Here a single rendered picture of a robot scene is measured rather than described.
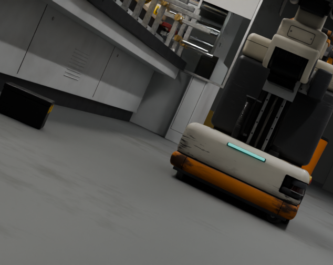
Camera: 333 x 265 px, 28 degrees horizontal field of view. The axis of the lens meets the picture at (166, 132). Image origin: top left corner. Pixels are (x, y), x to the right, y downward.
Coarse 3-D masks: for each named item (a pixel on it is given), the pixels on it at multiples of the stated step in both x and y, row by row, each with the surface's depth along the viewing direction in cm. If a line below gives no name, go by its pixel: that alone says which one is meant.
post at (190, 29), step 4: (196, 12) 566; (200, 12) 568; (192, 20) 566; (196, 20) 567; (188, 28) 566; (192, 28) 566; (188, 32) 566; (184, 36) 567; (188, 36) 566; (180, 48) 567; (180, 52) 567
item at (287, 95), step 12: (276, 48) 302; (276, 60) 302; (288, 60) 301; (300, 60) 300; (276, 72) 306; (288, 72) 302; (300, 72) 301; (324, 72) 310; (264, 84) 322; (276, 84) 310; (288, 84) 306; (300, 84) 319; (312, 84) 311; (324, 84) 310; (288, 96) 319; (312, 96) 311
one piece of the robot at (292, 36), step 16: (320, 0) 302; (304, 16) 306; (288, 32) 305; (304, 32) 303; (320, 32) 302; (272, 48) 303; (288, 48) 301; (304, 48) 299; (320, 48) 302; (304, 80) 301
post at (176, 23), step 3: (189, 0) 519; (174, 21) 518; (177, 21) 517; (174, 24) 518; (177, 24) 517; (174, 27) 518; (177, 27) 520; (171, 30) 518; (174, 30) 517; (171, 33) 518; (174, 33) 520; (168, 36) 518; (171, 36) 518; (168, 39) 518; (171, 39) 519; (165, 42) 518; (168, 42) 518
